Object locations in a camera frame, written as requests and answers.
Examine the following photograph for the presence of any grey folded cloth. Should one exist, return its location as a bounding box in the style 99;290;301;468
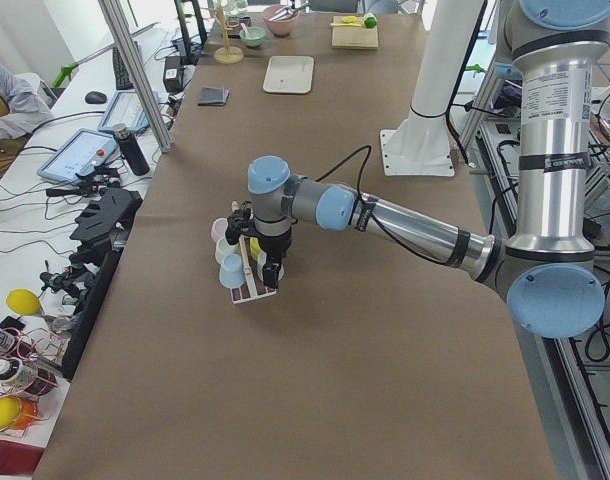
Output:
197;86;230;106

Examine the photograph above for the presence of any yellow lemon upper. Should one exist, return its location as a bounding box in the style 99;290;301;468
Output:
6;289;41;316

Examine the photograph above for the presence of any seated person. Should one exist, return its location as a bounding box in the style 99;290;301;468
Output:
0;62;52;177

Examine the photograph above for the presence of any yellow lemon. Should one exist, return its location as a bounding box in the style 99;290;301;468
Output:
0;396;22;431
6;289;41;316

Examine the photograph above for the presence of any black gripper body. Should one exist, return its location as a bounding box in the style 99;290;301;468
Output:
258;230;291;261

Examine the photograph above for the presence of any white wire cup rack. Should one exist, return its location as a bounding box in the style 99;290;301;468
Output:
230;233;277;304

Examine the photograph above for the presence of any cream rabbit tray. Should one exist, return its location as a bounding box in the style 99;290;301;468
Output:
262;56;314;95

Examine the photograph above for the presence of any blue cased tablet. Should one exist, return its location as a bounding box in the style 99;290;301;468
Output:
97;90;149;134
37;129;117;184

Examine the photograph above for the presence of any pink bowl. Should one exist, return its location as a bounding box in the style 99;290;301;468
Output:
261;4;300;37

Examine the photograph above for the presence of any green bowl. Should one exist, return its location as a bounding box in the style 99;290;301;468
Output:
239;25;267;48

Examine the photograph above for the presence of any yellow lemon lower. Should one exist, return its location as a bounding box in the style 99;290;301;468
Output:
0;396;22;431

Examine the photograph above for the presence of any cream plastic cup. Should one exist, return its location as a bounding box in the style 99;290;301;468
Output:
214;237;240;265

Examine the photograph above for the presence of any blue plastic cup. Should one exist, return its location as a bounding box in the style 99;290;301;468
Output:
219;253;245;289

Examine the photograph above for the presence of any grey plastic cup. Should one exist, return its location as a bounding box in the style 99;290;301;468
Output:
256;251;284;281

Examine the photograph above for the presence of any aluminium frame post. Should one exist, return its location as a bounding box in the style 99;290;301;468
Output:
98;0;172;154

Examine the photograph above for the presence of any wooden cutting board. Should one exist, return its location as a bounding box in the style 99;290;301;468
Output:
330;15;379;50

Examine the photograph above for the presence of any pink plastic cup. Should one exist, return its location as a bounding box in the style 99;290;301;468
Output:
211;217;228;243

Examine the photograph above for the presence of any black water bottle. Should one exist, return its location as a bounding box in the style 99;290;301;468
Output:
112;123;150;176

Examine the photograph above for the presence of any yellow plastic cup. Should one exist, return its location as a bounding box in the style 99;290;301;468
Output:
249;237;261;260

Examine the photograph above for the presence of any black tool stand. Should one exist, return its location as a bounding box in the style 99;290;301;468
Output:
40;188;143;381

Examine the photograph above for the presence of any blue cased tablet far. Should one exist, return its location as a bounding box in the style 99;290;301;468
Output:
97;90;149;134

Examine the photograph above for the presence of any white camera pole mount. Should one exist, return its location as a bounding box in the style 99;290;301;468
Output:
381;0;487;177

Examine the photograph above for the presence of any copper wire basket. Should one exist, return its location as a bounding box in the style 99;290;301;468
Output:
0;328;68;444

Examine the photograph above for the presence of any black power adapter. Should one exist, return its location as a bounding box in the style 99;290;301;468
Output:
163;56;195;94

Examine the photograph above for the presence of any wooden mug tree stand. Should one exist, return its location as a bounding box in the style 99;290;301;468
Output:
214;1;244;65

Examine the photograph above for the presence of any blue cased tablet near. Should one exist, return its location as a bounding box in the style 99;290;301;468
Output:
37;129;117;184

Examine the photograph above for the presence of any black keyboard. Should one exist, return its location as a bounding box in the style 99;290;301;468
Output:
112;47;133;91

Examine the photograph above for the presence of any black computer mouse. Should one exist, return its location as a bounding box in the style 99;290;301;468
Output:
84;91;107;105

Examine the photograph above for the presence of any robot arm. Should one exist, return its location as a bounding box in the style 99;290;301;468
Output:
247;1;610;338

